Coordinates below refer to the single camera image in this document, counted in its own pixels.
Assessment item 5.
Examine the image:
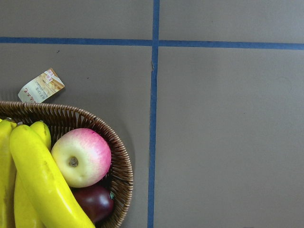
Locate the yellow banana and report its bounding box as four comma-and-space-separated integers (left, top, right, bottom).
14, 121, 51, 228
9, 124, 94, 228
0, 119, 16, 228

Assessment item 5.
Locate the brown wicker basket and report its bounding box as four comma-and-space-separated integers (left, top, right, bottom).
0, 101, 133, 228

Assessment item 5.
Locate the paper tag on basket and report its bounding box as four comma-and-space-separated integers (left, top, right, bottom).
18, 68, 65, 103

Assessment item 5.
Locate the pink yellow apple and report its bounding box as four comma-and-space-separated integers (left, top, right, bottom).
51, 128, 111, 188

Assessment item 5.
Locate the dark red plum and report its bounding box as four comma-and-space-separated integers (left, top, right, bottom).
72, 185, 114, 223

